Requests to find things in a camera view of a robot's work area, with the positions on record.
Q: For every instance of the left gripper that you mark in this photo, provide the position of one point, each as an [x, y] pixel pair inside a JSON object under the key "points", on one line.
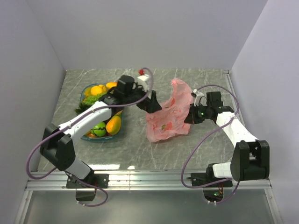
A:
{"points": [[150, 105]]}

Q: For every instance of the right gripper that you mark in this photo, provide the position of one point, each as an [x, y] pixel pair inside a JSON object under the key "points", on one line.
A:
{"points": [[192, 117]]}

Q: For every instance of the pink plastic bag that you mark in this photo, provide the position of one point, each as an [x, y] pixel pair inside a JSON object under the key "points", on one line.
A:
{"points": [[170, 120]]}

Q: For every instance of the orange mango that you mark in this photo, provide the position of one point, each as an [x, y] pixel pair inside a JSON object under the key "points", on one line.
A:
{"points": [[111, 85], [113, 125]]}

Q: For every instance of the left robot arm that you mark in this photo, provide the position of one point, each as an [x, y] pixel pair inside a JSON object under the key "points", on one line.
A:
{"points": [[58, 141]]}

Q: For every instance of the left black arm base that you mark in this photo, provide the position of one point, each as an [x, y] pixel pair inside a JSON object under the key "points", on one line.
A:
{"points": [[86, 189]]}

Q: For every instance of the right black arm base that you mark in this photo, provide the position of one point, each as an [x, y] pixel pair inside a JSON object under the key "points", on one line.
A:
{"points": [[213, 192]]}

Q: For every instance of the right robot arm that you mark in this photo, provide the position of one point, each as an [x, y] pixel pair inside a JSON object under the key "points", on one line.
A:
{"points": [[251, 157]]}

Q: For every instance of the orange mango at tray bottom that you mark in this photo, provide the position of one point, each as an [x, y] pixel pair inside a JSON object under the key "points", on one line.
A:
{"points": [[113, 125]]}

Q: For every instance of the teal plastic fruit tray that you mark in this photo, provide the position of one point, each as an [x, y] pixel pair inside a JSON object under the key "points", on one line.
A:
{"points": [[90, 137]]}

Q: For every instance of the green striped watermelon ball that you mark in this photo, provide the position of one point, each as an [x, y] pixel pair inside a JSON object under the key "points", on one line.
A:
{"points": [[99, 130]]}

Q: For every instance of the yellow orange fruit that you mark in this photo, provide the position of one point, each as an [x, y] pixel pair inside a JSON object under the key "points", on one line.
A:
{"points": [[96, 90]]}

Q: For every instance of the green grape bunch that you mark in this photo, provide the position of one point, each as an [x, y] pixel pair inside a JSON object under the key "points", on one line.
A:
{"points": [[90, 100]]}

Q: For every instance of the green pineapple crown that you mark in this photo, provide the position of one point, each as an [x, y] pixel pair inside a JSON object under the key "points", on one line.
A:
{"points": [[81, 108]]}

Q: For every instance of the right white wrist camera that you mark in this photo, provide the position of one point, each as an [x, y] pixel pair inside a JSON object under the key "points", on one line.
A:
{"points": [[199, 97]]}

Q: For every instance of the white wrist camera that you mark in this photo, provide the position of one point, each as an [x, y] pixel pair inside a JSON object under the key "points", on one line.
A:
{"points": [[143, 80], [199, 97]]}

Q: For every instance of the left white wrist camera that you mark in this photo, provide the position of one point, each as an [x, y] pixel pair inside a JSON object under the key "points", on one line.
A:
{"points": [[143, 80]]}

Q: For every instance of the aluminium mounting rail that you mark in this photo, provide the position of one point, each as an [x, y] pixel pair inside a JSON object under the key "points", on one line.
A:
{"points": [[130, 180]]}

